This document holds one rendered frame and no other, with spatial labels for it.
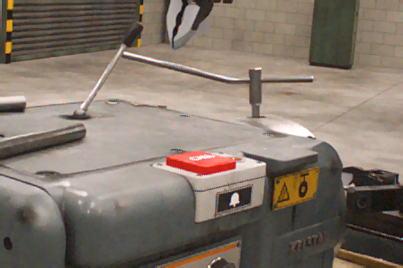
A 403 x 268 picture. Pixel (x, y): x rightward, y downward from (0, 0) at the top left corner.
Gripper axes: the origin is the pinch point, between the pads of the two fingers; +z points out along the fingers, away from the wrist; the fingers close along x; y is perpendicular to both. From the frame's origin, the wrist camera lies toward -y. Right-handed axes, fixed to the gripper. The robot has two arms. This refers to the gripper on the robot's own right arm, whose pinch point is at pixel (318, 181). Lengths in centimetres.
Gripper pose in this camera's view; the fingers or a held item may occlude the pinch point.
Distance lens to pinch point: 179.6
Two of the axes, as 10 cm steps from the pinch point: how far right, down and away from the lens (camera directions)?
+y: 6.5, -0.7, 7.6
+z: -7.6, -1.6, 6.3
